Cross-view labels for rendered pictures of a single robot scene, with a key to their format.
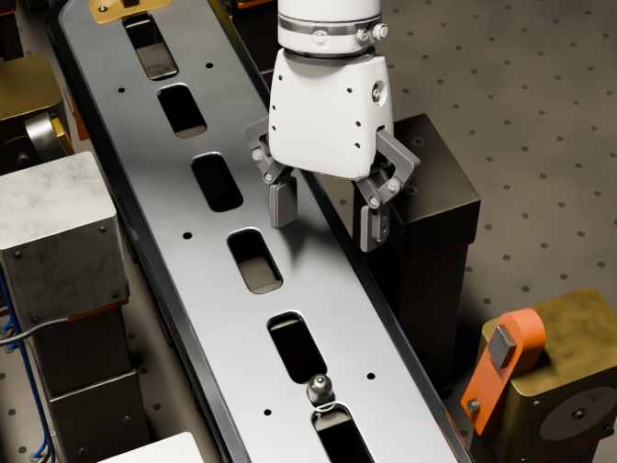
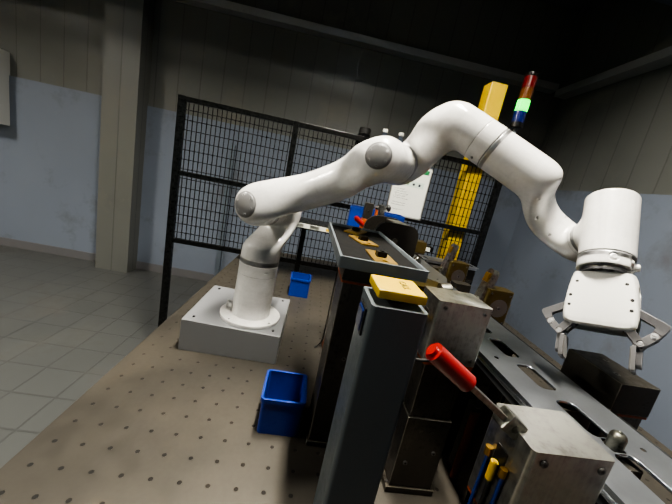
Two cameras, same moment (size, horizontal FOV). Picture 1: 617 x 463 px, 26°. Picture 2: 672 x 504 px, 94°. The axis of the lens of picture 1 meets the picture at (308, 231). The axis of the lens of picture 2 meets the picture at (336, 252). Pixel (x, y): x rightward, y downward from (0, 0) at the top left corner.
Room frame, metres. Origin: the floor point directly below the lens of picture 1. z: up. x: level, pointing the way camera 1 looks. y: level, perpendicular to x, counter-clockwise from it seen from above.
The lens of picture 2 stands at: (0.12, 0.29, 1.27)
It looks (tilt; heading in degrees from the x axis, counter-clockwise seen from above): 12 degrees down; 16
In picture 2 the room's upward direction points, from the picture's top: 12 degrees clockwise
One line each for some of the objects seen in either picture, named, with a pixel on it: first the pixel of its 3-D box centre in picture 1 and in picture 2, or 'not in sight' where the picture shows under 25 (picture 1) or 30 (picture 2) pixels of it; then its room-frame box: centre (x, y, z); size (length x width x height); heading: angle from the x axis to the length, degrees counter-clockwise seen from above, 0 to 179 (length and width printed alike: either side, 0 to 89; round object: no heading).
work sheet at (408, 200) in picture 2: not in sight; (408, 191); (2.07, 0.48, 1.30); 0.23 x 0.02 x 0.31; 112
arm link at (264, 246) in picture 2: not in sight; (272, 224); (1.00, 0.76, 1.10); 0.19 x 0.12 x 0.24; 171
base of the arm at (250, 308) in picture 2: not in sight; (254, 288); (0.97, 0.77, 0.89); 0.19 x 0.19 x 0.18
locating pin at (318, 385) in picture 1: (319, 391); (615, 443); (0.60, -0.01, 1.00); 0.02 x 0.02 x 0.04
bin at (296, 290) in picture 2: not in sight; (299, 284); (1.51, 0.84, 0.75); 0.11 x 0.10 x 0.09; 22
